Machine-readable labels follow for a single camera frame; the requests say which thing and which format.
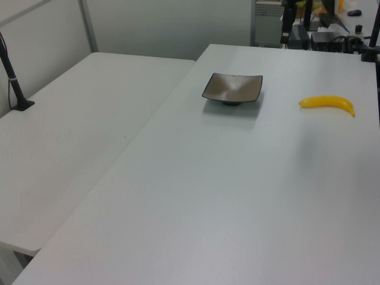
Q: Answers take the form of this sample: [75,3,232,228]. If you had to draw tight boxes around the black gripper finger with white tip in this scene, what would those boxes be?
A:
[280,5,295,45]

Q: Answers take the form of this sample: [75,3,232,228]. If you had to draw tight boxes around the yellow banana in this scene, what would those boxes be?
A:
[299,94,356,118]

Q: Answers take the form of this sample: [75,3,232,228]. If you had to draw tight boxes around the square brown ceramic plate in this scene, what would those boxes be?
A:
[201,72,264,107]

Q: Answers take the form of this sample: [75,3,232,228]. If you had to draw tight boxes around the grey box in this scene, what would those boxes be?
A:
[289,25,311,50]

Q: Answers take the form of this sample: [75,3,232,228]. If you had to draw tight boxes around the perforated grey metal cabinet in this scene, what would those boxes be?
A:
[254,0,286,48]

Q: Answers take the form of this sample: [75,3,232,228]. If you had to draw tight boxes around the black vertical pole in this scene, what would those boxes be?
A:
[303,0,313,32]

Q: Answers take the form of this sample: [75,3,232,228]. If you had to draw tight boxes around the black monitor stand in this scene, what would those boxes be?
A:
[319,0,352,33]

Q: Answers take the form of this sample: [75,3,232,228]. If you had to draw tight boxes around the black electronics box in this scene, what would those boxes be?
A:
[310,31,347,52]

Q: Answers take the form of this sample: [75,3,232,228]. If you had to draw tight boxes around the white device with black knob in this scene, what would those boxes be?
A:
[345,24,366,41]

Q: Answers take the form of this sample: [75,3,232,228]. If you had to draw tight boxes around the black clamped camera stand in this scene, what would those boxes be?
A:
[360,0,380,63]

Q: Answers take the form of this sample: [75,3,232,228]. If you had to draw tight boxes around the black camera stand with base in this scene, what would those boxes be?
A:
[0,31,36,112]

